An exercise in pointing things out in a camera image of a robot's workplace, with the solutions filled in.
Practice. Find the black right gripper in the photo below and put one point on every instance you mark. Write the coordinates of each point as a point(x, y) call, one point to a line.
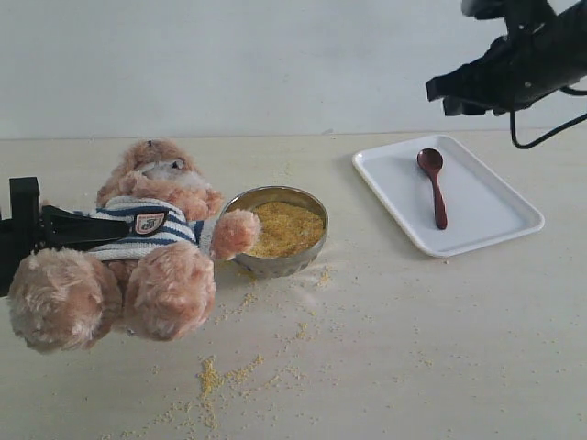
point(531, 60)

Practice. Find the tan teddy bear striped sweater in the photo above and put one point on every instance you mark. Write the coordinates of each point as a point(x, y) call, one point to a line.
point(157, 281)

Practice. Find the steel bowl of yellow millet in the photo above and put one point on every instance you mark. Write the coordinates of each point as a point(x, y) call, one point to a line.
point(293, 229)

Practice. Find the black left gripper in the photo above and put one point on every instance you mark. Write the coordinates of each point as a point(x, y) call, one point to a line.
point(58, 228)

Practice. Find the dark red wooden spoon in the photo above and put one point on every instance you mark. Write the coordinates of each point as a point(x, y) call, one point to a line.
point(430, 161)

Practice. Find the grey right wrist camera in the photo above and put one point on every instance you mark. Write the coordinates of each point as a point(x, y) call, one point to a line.
point(525, 10)

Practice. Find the white rectangular plastic tray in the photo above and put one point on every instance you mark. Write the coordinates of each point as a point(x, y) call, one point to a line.
point(483, 209)

